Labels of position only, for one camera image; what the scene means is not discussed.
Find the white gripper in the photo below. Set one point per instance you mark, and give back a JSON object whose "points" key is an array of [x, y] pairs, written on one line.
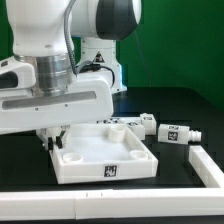
{"points": [[87, 99]]}

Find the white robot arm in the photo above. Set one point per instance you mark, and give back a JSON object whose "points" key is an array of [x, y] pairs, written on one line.
{"points": [[40, 85]]}

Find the white square tabletop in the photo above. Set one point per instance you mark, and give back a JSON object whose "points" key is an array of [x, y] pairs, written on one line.
{"points": [[102, 152]]}

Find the white marker base sheet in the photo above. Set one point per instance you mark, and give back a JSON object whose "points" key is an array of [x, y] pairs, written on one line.
{"points": [[126, 120]]}

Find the white L-shaped obstacle fence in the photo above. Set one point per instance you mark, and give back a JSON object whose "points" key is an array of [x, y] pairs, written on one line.
{"points": [[94, 204]]}

